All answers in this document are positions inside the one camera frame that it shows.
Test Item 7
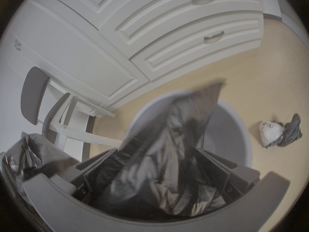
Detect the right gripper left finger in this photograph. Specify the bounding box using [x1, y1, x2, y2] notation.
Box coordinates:
[72, 148, 120, 203]

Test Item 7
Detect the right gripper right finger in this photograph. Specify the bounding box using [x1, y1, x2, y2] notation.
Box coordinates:
[194, 148, 261, 200]

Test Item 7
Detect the black plastic bag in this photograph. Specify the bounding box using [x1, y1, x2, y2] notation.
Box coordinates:
[2, 82, 227, 218]

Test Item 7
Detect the white trash bin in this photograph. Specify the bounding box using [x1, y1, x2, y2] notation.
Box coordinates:
[123, 90, 253, 169]

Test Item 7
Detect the crumpled white paper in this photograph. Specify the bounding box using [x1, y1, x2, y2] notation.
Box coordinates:
[259, 121, 286, 147]

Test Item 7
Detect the white chair with grey cushions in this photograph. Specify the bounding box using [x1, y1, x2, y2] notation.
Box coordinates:
[20, 67, 123, 161]

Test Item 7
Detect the white wardrobe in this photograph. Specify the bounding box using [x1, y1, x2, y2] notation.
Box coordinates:
[5, 0, 283, 116]

